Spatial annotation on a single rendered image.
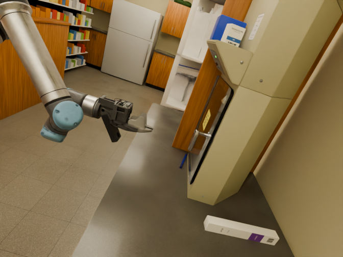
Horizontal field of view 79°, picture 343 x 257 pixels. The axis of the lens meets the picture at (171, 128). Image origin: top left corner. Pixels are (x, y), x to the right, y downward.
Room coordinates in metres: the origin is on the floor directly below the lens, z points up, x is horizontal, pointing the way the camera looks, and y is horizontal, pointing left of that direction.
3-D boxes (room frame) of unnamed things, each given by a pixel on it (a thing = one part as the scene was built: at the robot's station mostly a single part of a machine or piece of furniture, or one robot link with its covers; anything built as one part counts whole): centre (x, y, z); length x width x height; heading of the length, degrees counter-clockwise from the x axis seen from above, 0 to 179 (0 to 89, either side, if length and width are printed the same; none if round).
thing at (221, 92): (0.82, -0.13, 1.19); 0.30 x 0.01 x 0.40; 4
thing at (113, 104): (0.69, 0.22, 1.17); 0.12 x 0.08 x 0.09; 94
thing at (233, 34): (0.77, -0.09, 1.54); 0.05 x 0.05 x 0.06; 12
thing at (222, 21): (0.91, -0.08, 1.56); 0.10 x 0.10 x 0.09; 4
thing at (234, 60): (0.82, -0.08, 1.46); 0.32 x 0.11 x 0.10; 4
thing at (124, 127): (0.67, 0.16, 1.15); 0.09 x 0.05 x 0.02; 92
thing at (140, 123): (0.68, 0.11, 1.17); 0.09 x 0.03 x 0.06; 92
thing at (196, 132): (0.71, -0.11, 1.17); 0.05 x 0.03 x 0.10; 94
